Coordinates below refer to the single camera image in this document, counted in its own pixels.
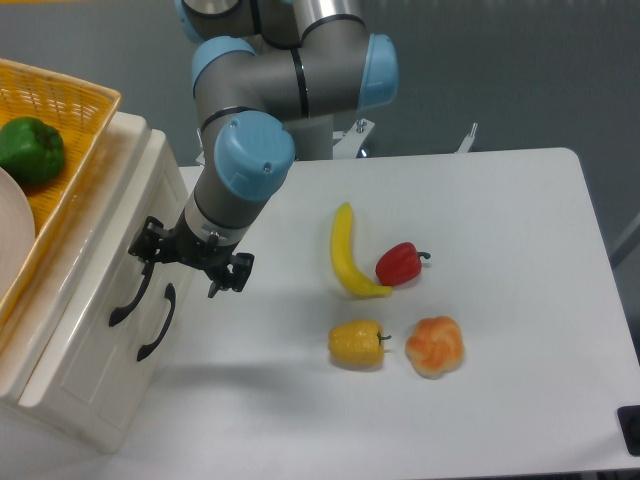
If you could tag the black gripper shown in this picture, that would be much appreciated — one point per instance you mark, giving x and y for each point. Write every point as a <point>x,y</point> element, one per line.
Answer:
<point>153,243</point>

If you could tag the black top drawer handle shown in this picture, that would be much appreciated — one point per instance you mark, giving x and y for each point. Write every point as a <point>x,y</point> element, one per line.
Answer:
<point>121,312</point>

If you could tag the black drawer handle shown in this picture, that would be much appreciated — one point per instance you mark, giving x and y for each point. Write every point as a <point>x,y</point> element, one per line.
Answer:
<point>121,312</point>
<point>162,326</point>

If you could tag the white drawer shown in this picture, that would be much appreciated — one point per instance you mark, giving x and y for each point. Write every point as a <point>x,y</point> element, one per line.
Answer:
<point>88,376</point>

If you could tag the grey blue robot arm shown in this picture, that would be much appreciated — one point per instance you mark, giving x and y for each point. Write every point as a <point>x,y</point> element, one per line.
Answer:
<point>258,66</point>

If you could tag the white drawer cabinet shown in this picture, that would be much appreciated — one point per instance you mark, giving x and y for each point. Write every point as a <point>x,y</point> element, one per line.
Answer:
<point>38,313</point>

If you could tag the yellow banana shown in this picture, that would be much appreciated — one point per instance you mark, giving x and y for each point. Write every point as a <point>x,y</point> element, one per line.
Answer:
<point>342,261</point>

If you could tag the white plate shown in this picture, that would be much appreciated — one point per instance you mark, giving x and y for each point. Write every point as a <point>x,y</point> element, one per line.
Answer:
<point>17,230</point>

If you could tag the yellow bell pepper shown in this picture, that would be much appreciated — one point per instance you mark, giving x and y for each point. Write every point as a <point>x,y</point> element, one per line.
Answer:
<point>358,343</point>

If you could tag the yellow woven basket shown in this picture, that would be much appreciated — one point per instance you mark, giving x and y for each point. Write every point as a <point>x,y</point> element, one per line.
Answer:
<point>80,112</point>

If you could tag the green bell pepper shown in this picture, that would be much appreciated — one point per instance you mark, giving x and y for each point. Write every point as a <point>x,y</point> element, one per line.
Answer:
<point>32,152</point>

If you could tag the red bell pepper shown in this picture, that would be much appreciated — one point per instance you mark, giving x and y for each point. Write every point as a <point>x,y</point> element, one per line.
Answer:
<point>400,264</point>

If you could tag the orange bread roll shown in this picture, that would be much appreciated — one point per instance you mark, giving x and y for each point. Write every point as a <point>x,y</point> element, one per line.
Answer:
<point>435,346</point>

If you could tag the black device at table corner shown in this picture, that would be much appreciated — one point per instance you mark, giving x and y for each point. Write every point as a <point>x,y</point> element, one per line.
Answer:
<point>629,420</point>

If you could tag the black lower drawer handle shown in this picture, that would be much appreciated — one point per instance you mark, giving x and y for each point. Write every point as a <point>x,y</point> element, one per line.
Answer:
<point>162,326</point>

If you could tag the left metal table bracket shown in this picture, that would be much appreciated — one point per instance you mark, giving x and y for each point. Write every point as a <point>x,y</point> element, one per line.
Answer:
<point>200,159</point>

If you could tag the metal table bracket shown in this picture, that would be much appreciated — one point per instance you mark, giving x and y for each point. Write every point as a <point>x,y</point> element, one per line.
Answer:
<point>200,159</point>
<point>468,140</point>

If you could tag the right metal table bracket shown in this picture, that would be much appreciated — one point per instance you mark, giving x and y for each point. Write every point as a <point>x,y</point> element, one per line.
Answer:
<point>468,140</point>

